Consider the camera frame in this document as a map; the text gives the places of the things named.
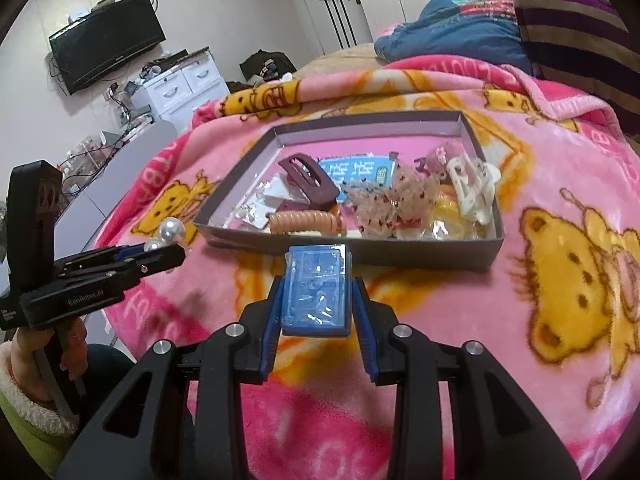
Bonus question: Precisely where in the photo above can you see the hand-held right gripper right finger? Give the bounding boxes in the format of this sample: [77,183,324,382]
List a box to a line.
[350,275,583,480]

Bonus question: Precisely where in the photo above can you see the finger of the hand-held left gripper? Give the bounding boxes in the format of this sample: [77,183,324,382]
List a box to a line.
[112,244,187,274]
[106,264,152,294]

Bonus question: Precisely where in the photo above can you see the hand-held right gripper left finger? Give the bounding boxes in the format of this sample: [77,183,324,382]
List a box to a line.
[55,275,288,480]

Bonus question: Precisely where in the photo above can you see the pearl hair tie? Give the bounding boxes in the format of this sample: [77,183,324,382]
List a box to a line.
[144,217,189,254]

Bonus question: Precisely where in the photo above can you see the blue plastic jewelry box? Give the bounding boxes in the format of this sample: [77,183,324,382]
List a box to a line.
[280,244,354,339]

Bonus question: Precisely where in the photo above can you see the grey cardboard box tray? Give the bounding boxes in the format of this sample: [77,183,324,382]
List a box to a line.
[192,111,505,272]

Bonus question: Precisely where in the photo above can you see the pink flower hair accessory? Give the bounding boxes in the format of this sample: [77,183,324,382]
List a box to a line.
[414,144,453,177]

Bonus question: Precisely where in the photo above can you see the person's left forearm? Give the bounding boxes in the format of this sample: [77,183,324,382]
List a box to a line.
[0,340,83,478]

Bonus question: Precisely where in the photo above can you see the person's left hand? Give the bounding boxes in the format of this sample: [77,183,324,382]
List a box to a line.
[12,317,91,403]

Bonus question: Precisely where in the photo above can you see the grey desk panel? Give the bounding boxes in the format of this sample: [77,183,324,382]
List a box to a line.
[55,120,179,261]

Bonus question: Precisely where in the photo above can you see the small clear earring bag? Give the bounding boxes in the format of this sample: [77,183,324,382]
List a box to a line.
[235,175,292,233]

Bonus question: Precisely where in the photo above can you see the sheer beige patterned scrunchie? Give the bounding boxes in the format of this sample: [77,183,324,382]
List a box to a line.
[345,167,442,239]

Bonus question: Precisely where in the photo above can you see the pink bear printed blanket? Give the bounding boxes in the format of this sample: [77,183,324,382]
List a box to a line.
[95,55,640,480]

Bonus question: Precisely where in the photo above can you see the maroon hair claw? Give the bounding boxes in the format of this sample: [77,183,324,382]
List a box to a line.
[277,152,342,211]

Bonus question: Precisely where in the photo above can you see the blue printed card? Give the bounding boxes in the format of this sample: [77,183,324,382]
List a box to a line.
[319,154,398,203]

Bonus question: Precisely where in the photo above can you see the white drawer chest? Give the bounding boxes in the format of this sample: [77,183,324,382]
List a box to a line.
[131,47,224,136]

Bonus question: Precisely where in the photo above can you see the white hair claw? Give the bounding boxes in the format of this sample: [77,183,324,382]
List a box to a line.
[445,155,501,227]

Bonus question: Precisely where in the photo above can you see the black bag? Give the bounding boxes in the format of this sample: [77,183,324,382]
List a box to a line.
[240,50,299,84]

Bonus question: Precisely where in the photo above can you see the tan bed sheet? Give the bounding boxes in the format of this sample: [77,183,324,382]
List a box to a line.
[295,42,392,79]

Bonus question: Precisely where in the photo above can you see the blue floral quilt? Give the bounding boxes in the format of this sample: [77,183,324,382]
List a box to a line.
[375,0,533,76]

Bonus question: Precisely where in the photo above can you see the purple striped blanket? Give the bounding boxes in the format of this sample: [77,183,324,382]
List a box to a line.
[511,0,640,136]

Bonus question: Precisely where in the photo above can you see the peach spiral hair tie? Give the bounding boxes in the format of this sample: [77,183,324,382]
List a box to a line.
[269,210,347,237]

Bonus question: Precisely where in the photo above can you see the yellow ring in clear bag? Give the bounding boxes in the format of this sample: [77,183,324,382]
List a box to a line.
[427,200,473,242]

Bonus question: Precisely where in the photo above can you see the black wall television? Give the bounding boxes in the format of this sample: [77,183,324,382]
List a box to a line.
[48,0,167,96]

